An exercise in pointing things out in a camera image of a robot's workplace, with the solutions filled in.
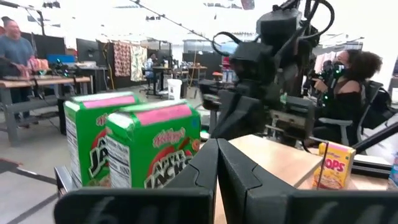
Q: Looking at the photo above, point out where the blue Rice Krispies cereal box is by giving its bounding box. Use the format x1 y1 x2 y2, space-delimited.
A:
388 152 398 189

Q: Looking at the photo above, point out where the green Apple Jacks cereal box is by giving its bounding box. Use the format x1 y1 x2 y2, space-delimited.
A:
105 99 202 190
63 91 140 187

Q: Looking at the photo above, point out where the white plastic bucket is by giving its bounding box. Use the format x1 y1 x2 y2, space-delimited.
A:
167 78 183 101

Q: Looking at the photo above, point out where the yellow Corn Pops cereal box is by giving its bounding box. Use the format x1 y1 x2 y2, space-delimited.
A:
312 141 357 190

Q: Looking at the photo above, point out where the wooden workbench with grey legs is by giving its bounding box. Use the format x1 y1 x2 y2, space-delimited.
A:
0 75 94 147

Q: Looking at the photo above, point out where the black aluminium table frame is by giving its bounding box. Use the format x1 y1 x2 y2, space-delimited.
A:
351 121 398 180

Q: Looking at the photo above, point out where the blue flat box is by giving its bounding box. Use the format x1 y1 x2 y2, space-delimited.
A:
46 54 76 65

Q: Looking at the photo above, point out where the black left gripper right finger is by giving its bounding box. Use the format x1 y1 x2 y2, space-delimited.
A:
217 138 398 224

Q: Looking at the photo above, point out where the person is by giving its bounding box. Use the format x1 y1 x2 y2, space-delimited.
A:
0 16 35 125
145 52 157 80
306 49 384 147

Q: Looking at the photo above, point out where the black computer monitor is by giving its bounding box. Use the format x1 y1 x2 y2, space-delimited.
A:
76 38 101 63

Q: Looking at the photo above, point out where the pale floral hanging cloth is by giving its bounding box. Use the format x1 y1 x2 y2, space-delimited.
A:
130 45 148 83

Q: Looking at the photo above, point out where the red patterned hanging cloth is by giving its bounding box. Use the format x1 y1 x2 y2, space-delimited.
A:
113 42 132 78

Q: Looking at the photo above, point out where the grey black office chair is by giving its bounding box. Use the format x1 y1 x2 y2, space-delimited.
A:
317 80 392 147

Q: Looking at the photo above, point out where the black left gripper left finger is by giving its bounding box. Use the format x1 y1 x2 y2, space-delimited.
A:
53 138 219 224

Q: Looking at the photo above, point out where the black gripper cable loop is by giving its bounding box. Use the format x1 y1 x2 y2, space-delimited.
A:
212 30 244 57

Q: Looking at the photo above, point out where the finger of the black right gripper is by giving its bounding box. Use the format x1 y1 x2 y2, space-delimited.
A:
198 80 238 111
211 94 271 141

